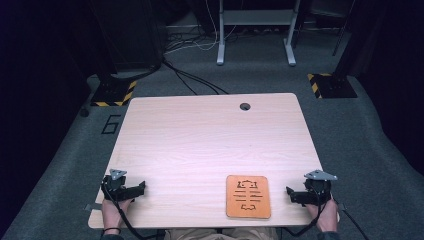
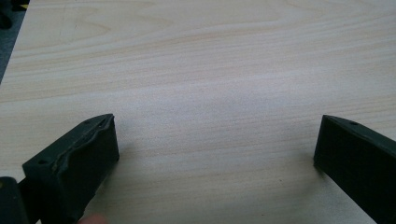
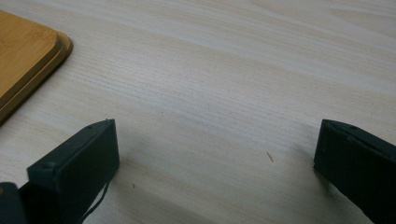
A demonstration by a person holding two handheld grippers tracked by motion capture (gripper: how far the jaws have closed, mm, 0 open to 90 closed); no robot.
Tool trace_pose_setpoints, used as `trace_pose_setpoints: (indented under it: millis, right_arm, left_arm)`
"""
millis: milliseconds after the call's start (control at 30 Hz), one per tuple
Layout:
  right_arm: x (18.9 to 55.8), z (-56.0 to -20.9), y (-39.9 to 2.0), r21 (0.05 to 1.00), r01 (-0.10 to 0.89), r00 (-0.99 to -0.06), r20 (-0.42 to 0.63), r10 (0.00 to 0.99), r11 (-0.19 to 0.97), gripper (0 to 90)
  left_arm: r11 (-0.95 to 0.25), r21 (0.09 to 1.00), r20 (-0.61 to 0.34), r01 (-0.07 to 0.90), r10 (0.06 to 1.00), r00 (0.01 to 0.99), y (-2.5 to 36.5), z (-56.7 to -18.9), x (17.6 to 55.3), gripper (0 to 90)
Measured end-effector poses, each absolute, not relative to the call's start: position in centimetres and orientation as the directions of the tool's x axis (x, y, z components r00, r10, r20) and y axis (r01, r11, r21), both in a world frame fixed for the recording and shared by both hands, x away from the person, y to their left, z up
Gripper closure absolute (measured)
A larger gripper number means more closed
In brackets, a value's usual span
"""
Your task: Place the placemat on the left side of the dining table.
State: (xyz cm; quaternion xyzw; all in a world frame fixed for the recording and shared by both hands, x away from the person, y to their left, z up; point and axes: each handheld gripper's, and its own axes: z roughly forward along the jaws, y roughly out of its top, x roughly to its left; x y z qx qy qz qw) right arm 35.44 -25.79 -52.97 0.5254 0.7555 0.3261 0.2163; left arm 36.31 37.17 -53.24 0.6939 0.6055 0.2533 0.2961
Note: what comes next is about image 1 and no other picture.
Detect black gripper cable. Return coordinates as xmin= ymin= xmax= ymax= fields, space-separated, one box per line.
xmin=282 ymin=189 xmax=329 ymax=238
xmin=101 ymin=181 xmax=159 ymax=240

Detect person's right hand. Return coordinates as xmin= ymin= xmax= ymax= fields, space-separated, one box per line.
xmin=305 ymin=196 xmax=340 ymax=233

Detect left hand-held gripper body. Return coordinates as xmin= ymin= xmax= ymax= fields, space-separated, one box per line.
xmin=101 ymin=168 xmax=135 ymax=203

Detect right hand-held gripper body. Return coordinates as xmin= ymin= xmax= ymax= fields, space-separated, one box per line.
xmin=302 ymin=169 xmax=338 ymax=205

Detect thin black cable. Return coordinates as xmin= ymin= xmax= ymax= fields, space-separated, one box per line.
xmin=333 ymin=197 xmax=370 ymax=240

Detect white metal desk frame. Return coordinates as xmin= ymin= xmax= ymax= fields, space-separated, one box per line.
xmin=216 ymin=0 xmax=302 ymax=67

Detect orange leather mat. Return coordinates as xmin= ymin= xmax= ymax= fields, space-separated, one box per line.
xmin=225 ymin=174 xmax=272 ymax=220

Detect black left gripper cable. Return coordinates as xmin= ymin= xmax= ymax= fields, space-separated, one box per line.
xmin=101 ymin=181 xmax=159 ymax=240

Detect person's beige trousers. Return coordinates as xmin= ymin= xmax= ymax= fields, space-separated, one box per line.
xmin=164 ymin=227 xmax=280 ymax=240

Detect person's left hand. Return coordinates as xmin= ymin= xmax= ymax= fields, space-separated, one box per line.
xmin=101 ymin=198 xmax=133 ymax=234

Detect black upright post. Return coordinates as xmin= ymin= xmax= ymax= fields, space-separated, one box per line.
xmin=333 ymin=0 xmax=378 ymax=81

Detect thin black stand leg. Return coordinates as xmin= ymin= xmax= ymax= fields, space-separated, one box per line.
xmin=332 ymin=0 xmax=356 ymax=57

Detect black stand base hazard tape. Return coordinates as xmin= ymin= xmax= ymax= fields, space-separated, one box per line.
xmin=90 ymin=74 xmax=138 ymax=108
xmin=306 ymin=72 xmax=359 ymax=100

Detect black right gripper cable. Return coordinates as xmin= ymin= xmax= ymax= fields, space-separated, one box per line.
xmin=282 ymin=189 xmax=329 ymax=238

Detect black floor cables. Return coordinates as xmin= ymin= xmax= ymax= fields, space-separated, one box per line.
xmin=162 ymin=58 xmax=230 ymax=96

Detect white floor cables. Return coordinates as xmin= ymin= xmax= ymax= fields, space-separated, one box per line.
xmin=163 ymin=0 xmax=238 ymax=56

